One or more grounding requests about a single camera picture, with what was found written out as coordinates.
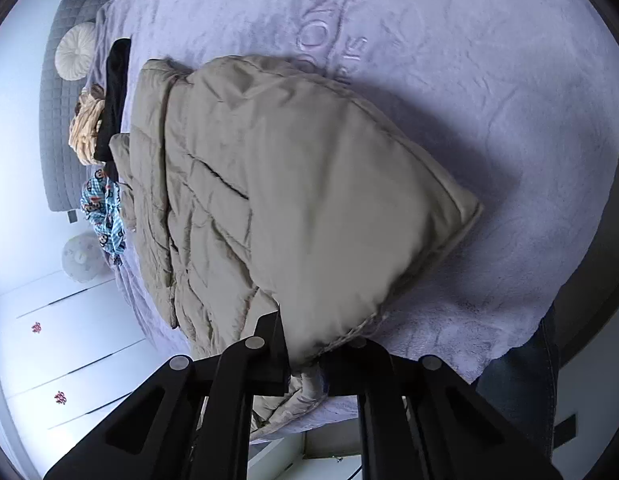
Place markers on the yellow striped cloth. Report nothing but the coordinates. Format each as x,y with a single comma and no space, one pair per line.
86,127

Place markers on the round white cushion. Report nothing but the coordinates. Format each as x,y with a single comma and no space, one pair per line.
75,52

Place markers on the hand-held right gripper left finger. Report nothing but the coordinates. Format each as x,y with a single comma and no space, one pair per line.
269,360

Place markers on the beige puffer jacket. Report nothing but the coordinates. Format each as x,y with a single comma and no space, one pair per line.
289,185

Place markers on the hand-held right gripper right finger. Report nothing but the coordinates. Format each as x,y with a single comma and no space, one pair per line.
349,370

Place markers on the blue monkey print cloth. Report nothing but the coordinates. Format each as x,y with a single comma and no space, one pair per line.
103,215

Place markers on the black folded garment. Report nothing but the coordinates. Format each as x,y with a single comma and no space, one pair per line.
114,100

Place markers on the purple fleece blanket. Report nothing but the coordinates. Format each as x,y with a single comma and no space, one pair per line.
464,85

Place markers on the white wardrobe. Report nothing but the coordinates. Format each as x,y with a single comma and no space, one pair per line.
64,360

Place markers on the grey quilted headboard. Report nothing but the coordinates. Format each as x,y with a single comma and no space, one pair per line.
59,135

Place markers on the person's jeans leg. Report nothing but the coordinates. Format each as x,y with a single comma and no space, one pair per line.
519,380

